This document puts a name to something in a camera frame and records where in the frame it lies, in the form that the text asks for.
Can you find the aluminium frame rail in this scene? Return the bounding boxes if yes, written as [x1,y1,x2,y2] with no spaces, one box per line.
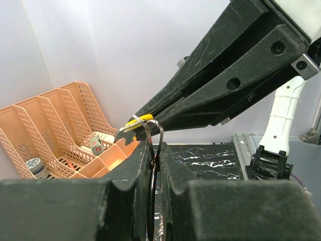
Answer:
[232,134,262,180]

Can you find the red pencil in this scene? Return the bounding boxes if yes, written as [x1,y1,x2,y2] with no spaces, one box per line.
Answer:
[66,159,75,170]

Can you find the white oval blister pack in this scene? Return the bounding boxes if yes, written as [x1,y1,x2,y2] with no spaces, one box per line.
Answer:
[81,132,115,152]

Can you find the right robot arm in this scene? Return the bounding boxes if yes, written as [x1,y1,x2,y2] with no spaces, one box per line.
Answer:
[136,1,320,179]

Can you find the grey round jar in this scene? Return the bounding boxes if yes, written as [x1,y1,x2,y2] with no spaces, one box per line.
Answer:
[25,158,49,180]

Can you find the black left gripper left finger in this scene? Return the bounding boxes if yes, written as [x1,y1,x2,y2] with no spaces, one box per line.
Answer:
[1,141,150,240]

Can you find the key with yellow tag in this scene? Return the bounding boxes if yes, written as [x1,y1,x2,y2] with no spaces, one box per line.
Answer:
[116,114,153,146]

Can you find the orange plastic desk organizer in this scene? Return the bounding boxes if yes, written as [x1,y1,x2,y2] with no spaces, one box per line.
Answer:
[1,82,138,179]

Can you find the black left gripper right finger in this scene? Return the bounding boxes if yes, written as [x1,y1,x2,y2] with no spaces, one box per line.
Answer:
[159,144,320,240]

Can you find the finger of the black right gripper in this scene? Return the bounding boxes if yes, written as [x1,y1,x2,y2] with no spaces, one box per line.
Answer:
[136,24,311,141]
[135,1,268,117]

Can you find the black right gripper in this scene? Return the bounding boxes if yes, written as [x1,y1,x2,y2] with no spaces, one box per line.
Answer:
[264,1,320,80]

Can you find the large metal keyring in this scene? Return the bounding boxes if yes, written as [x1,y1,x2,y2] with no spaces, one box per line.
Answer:
[145,119,164,240]

